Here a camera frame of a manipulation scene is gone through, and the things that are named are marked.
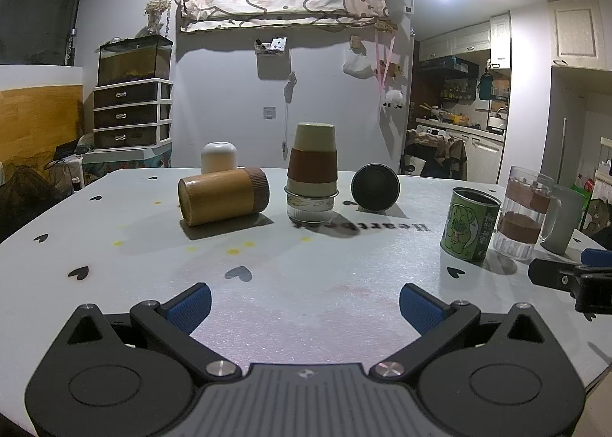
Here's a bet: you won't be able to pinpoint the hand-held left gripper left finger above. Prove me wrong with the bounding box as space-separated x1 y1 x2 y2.
66 282 243 383

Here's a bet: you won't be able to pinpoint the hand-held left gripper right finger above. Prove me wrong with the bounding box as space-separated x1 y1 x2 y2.
370 282 547 379

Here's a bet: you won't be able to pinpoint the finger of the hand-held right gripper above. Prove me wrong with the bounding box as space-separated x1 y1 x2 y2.
580 248 612 270
528 257 612 314

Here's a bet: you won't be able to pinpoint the beige cup with brown sleeve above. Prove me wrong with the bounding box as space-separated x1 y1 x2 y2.
284 122 340 224

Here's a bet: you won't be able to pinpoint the grey cup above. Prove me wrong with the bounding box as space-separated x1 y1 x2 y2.
540 184 587 255

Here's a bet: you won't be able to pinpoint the black cup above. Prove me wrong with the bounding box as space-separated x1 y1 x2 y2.
350 163 401 213

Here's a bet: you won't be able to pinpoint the white rounded cup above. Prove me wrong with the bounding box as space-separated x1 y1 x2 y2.
201 141 239 174

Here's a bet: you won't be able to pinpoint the green printed box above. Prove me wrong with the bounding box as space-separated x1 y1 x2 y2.
576 192 612 233

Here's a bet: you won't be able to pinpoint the glass mug with brown bands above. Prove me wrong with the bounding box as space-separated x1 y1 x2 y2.
492 165 563 261

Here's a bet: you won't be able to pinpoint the green printed tin can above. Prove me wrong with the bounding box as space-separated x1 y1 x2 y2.
439 187 502 264

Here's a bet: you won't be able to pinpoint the bamboo canister with ribbed lid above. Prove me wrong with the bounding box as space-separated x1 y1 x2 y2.
177 166 271 228

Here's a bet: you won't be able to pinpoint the chair with draped jacket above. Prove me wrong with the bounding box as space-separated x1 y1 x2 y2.
405 130 468 180

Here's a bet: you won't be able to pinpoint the green hanging bag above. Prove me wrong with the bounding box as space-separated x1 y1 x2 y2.
477 70 494 102

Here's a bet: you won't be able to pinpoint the black netting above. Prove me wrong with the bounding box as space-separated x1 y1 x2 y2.
0 154 65 242

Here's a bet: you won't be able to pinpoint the laptop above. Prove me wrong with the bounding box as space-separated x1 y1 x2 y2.
52 140 81 161

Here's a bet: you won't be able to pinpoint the white plastic drawer unit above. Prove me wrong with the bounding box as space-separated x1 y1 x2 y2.
92 80 173 149

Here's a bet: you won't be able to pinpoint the pink ribbons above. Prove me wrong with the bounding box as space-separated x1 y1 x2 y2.
375 30 399 99

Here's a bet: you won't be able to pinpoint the white hanging bag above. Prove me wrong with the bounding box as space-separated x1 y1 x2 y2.
342 47 372 80

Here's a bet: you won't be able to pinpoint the glass aquarium tank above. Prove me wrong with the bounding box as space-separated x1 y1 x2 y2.
96 34 174 87

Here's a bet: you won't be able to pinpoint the dried flower bunch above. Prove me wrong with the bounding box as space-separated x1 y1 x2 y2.
144 0 172 34

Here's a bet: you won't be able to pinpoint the white charger cable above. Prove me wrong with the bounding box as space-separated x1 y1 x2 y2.
280 73 299 161

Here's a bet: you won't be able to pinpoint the white kitchen wall cabinets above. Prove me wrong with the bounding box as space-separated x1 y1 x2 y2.
419 15 512 71

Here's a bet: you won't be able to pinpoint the small wall shelf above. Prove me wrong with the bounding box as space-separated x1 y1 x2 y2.
254 36 288 56

